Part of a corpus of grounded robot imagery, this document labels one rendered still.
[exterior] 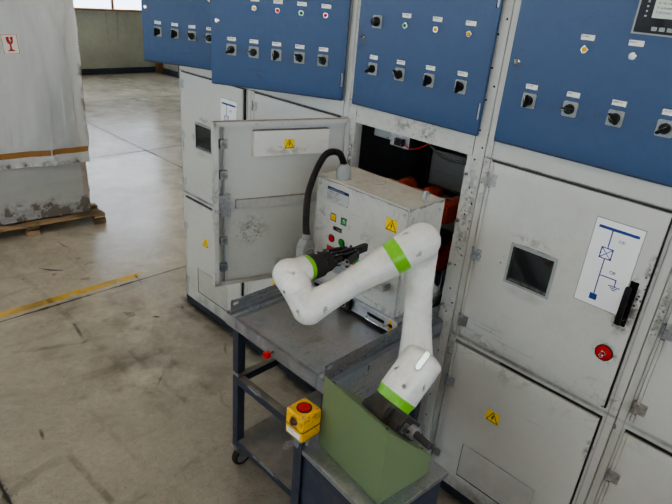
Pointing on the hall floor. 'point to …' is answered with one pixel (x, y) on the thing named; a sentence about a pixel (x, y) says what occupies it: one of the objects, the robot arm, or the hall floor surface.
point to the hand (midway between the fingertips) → (360, 249)
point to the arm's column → (310, 492)
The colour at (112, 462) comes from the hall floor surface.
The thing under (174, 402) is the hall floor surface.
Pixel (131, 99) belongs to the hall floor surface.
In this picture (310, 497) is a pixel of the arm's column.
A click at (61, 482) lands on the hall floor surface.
